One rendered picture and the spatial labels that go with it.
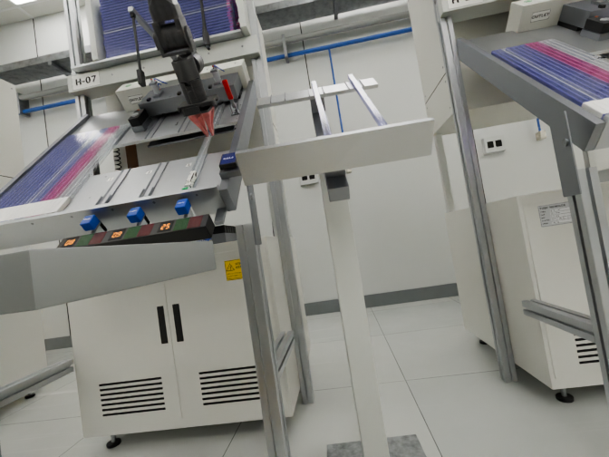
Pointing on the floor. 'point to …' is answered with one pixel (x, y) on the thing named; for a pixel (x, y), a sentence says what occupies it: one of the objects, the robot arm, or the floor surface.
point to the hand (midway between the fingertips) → (209, 132)
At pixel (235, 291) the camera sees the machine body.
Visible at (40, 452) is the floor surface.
